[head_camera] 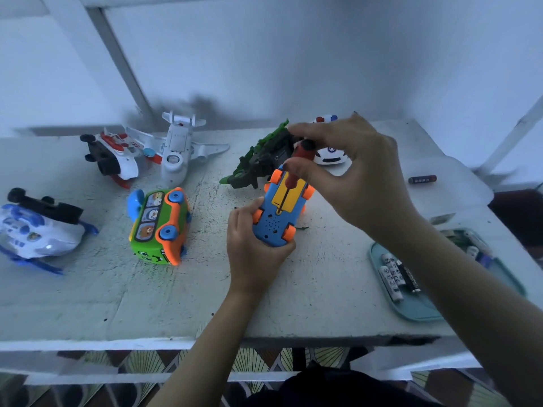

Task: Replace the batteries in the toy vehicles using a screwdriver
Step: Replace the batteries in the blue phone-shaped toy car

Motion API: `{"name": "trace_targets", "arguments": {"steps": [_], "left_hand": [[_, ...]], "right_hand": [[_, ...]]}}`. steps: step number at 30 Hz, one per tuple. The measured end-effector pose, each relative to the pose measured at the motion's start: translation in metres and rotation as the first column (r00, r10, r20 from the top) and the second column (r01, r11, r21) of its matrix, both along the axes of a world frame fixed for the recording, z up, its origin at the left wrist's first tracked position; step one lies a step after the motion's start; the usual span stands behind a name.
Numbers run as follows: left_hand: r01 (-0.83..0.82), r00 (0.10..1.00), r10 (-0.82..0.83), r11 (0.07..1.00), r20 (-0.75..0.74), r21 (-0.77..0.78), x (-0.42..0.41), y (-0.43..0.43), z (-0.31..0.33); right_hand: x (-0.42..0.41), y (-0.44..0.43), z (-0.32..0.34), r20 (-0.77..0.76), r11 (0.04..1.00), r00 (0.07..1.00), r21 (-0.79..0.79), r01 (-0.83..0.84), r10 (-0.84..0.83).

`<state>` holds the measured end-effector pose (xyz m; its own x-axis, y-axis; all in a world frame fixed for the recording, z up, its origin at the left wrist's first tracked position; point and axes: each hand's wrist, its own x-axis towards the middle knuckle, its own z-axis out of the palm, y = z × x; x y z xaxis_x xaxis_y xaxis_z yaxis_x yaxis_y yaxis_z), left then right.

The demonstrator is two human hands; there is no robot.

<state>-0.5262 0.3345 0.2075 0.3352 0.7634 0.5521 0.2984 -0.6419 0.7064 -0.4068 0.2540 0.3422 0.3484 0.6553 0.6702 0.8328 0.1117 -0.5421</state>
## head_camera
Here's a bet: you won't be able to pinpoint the person's left hand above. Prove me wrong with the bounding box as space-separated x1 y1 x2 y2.
226 207 296 295

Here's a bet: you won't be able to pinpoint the person's right hand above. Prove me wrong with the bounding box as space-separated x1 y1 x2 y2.
284 112 421 243

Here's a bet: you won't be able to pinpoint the yellow orange toy car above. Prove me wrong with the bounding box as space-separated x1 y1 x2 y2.
252 165 317 248

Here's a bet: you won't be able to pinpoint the black white toy car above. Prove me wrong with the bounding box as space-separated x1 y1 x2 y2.
309 114 351 166

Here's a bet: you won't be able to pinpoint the red screwdriver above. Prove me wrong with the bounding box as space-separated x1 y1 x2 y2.
284 144 319 190

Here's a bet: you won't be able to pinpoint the clear plastic container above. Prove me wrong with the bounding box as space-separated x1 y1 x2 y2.
399 157 495 221

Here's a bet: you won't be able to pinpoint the pile of batteries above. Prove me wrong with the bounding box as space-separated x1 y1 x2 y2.
379 233 493 304

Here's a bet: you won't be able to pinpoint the dark green toy helicopter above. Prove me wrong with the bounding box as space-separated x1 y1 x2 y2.
219 120 298 190

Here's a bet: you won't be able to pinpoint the green orange toy car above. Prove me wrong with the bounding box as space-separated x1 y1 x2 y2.
127 187 192 267

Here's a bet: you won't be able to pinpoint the teal container lid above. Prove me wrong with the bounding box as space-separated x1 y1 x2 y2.
368 228 527 322

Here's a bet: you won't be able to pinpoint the white toy airplane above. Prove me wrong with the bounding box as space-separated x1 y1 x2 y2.
123 111 231 188

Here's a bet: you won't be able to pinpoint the dark brown storage box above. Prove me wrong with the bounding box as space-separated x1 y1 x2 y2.
492 189 543 246

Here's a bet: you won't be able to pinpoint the red white toy vehicle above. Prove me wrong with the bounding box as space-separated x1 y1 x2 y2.
80 129 162 189

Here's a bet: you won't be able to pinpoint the white blue toy vehicle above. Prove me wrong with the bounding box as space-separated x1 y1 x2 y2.
0 188 100 275

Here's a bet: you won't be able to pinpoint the person's left forearm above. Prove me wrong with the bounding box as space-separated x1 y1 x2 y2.
148 284 264 407

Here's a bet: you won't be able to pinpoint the person's dark trousers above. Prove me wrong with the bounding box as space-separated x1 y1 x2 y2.
246 364 442 407

